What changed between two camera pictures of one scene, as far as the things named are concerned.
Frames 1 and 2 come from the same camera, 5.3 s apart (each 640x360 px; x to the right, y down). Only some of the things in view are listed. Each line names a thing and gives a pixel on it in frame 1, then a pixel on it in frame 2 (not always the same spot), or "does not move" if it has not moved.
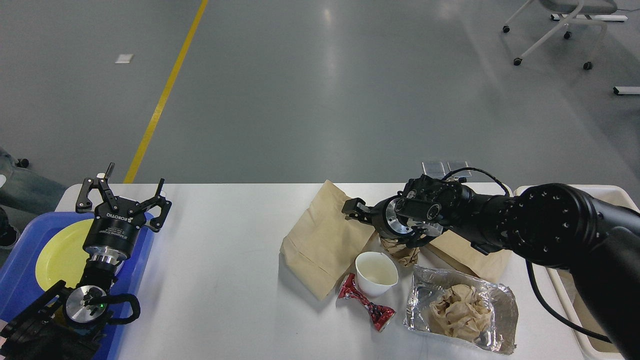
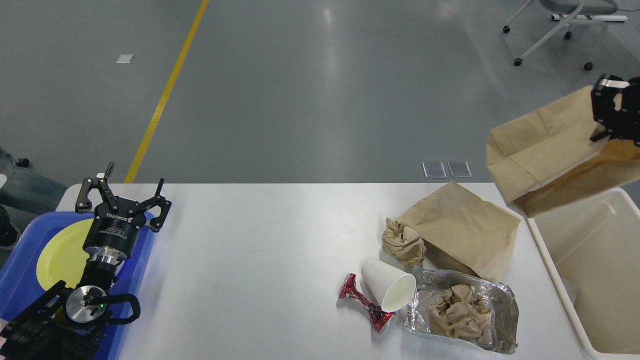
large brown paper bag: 321,246 -> 545,160
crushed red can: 380,316 does not move
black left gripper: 112,234 does not move
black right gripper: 388,223 -> 607,104
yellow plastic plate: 62,256 does not move
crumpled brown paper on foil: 461,313 does not move
